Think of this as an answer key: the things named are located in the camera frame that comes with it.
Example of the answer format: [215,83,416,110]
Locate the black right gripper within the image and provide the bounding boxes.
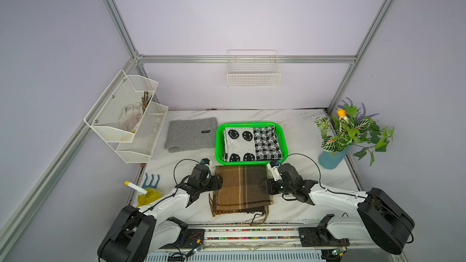
[258,177,294,194]

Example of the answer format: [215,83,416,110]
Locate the brown plaid scarf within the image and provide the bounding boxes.
[209,165,273,226]

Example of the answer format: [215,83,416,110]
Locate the smiley face scarf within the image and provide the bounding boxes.
[221,126,283,163]

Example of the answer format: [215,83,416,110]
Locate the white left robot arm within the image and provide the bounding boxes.
[97,158,223,262]

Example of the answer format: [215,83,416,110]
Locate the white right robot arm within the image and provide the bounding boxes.
[263,161,415,255]

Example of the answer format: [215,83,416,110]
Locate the grey folded scarf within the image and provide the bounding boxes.
[164,117,218,153]

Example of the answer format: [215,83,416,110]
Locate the green plastic basket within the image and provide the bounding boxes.
[216,122,288,166]

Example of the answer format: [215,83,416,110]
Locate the yellow spray bottle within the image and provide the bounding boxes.
[125,181,162,207]

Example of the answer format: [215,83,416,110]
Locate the blue plastic rake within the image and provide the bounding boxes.
[142,173,160,189]

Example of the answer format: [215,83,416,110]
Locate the artificial plant in blue vase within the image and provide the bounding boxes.
[315,98,395,170]

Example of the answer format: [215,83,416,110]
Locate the white glove in shelf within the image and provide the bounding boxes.
[119,103,143,132]

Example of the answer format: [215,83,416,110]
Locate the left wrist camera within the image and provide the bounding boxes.
[200,158,210,166]

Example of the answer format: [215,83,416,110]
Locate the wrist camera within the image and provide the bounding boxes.
[200,158,210,166]
[267,160,282,181]

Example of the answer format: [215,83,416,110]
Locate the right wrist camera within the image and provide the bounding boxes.
[267,160,282,181]

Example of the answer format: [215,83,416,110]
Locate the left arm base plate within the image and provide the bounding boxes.
[171,229,205,249]

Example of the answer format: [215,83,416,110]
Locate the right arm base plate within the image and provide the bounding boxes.
[298,228,350,247]

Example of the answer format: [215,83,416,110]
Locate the white wire wall shelf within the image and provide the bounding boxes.
[84,70,168,164]

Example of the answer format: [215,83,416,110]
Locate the small white wire basket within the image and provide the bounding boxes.
[227,50,282,88]

